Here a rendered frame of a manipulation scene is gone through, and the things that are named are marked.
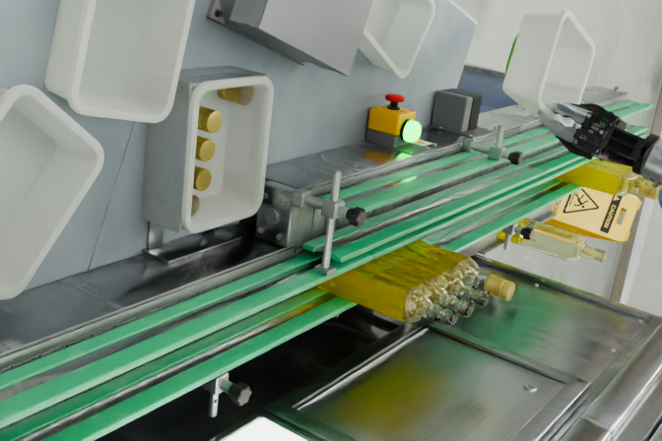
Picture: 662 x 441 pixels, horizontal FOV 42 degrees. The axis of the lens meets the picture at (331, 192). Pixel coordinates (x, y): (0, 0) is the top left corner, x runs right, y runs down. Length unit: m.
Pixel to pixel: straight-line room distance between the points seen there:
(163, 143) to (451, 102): 0.87
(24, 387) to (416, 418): 0.59
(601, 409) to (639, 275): 6.11
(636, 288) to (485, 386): 6.20
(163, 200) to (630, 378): 0.87
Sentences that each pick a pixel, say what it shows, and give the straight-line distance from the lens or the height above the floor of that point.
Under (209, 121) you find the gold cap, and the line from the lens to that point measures 1.25.
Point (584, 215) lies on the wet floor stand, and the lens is 4.76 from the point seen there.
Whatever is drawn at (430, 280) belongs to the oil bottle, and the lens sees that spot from 1.43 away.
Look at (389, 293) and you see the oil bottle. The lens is 1.38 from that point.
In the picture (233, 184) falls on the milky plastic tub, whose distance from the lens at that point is 1.37.
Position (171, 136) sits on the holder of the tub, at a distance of 1.22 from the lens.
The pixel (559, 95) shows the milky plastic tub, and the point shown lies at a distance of 1.68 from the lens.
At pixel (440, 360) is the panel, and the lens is 1.51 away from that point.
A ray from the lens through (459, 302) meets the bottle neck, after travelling 1.41.
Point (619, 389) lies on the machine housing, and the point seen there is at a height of 1.36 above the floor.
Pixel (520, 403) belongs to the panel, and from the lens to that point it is 1.44.
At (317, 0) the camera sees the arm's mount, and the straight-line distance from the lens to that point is 1.34.
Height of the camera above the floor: 1.63
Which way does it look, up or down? 32 degrees down
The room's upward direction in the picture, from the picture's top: 108 degrees clockwise
